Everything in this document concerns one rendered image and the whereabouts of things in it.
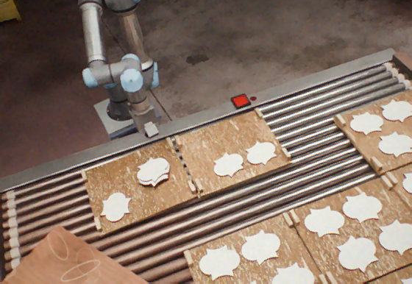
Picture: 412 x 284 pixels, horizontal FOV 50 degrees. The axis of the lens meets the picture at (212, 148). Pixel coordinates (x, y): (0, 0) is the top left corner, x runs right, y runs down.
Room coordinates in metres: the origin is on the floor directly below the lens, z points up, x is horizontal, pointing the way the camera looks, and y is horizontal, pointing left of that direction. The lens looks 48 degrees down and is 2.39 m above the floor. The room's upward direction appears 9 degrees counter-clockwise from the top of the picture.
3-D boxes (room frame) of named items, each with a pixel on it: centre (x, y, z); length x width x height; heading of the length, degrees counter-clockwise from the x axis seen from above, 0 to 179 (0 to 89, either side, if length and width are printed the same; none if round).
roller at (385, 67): (1.45, -0.02, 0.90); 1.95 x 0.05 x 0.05; 104
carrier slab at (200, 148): (1.27, -0.08, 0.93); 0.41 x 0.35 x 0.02; 104
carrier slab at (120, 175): (1.16, 0.33, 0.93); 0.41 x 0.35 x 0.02; 106
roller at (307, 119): (1.31, -0.06, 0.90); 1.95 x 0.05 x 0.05; 104
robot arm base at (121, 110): (1.69, 0.40, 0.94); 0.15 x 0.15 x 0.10
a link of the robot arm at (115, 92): (1.69, 0.40, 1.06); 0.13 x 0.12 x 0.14; 94
